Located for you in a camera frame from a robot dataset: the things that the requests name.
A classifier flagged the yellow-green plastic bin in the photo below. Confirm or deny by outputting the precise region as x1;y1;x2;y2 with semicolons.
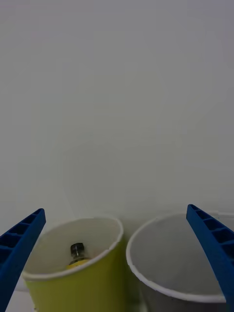
21;215;127;312

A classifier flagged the grey plastic bin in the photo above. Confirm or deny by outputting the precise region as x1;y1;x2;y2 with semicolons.
126;211;234;312

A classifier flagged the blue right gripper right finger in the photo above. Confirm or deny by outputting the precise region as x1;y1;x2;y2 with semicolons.
186;204;234;312

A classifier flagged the yellow label plastic bottle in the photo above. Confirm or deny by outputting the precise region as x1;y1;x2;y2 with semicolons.
66;242;91;271

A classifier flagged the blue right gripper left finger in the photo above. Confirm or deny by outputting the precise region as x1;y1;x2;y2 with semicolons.
0;208;46;312

